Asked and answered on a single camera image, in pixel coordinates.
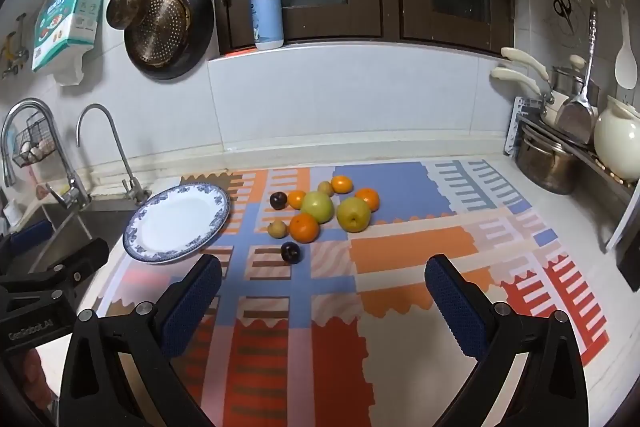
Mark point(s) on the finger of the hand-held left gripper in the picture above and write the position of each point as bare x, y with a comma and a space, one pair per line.
75, 262
30, 238

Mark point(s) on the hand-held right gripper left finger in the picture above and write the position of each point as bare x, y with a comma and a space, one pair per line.
192, 302

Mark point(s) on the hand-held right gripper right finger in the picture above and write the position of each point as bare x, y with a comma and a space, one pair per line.
455, 307

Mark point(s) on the blue rimmed white plate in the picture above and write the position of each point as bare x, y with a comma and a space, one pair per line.
175, 222

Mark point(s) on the dark plum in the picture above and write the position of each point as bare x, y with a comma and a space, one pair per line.
278, 200
291, 252

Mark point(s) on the small yellow round fruit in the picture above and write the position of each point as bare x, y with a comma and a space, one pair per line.
325, 188
276, 228

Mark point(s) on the orange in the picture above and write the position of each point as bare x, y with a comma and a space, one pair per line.
341, 184
367, 198
296, 199
304, 227

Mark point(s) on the green apple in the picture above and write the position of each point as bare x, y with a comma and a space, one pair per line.
317, 207
353, 214

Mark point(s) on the person's left hand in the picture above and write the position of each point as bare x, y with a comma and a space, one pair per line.
27, 377

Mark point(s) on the stainless steel sink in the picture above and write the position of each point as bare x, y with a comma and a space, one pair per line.
75, 229

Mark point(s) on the large chrome kitchen faucet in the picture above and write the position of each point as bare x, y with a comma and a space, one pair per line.
75, 193

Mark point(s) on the colourful patterned mat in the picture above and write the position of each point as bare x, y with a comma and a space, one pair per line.
390, 257

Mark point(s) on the slim gooseneck faucet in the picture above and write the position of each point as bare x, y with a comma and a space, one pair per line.
132, 188

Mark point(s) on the large steel pot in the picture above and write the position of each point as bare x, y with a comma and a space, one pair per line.
545, 167

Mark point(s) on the metal pot rack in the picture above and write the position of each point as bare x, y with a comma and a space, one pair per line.
511, 127

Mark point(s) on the teal white bag package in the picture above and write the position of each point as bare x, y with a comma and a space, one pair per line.
65, 22

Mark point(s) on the steel spatula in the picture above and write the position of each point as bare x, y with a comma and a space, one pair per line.
575, 117

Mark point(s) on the cream ceramic pot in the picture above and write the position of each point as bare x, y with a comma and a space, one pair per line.
617, 142

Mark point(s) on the small brass pot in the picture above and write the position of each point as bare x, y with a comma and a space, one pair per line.
125, 9

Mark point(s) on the black frying pan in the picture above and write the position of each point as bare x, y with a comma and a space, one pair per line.
200, 7

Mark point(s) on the white rice paddle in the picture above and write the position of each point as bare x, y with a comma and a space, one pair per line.
625, 67

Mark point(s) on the white blue pump bottle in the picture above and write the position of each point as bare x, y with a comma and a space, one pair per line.
266, 17

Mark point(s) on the black scissors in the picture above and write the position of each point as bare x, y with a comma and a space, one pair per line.
564, 9

